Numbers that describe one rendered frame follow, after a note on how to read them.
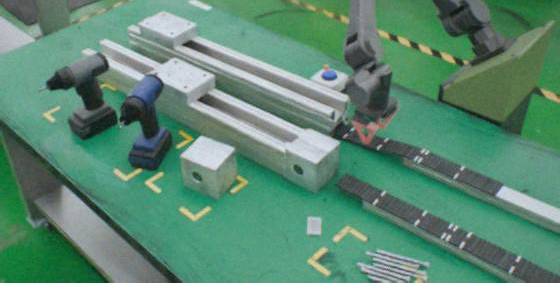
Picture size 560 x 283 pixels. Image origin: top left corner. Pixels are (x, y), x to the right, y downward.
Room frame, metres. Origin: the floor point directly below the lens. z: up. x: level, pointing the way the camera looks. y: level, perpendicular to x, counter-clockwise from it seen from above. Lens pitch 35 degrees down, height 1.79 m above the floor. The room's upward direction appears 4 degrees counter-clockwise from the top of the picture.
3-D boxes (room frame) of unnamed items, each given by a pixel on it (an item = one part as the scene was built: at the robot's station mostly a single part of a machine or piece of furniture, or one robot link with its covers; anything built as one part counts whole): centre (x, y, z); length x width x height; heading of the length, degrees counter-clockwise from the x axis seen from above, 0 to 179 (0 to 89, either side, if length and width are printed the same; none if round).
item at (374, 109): (1.19, -0.39, 0.93); 0.10 x 0.07 x 0.07; 135
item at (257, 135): (1.41, 0.10, 0.82); 0.80 x 0.10 x 0.09; 45
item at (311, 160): (1.11, -0.23, 0.83); 0.12 x 0.09 x 0.10; 135
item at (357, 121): (1.17, -0.37, 0.86); 0.07 x 0.07 x 0.09; 45
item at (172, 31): (1.72, 0.14, 0.87); 0.16 x 0.11 x 0.07; 45
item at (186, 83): (1.41, 0.10, 0.87); 0.16 x 0.11 x 0.07; 45
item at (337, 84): (1.44, -0.32, 0.81); 0.10 x 0.08 x 0.06; 135
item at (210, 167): (1.11, 0.03, 0.83); 0.11 x 0.10 x 0.10; 144
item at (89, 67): (1.35, 0.38, 0.89); 0.20 x 0.08 x 0.22; 129
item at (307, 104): (1.55, -0.04, 0.82); 0.80 x 0.10 x 0.09; 45
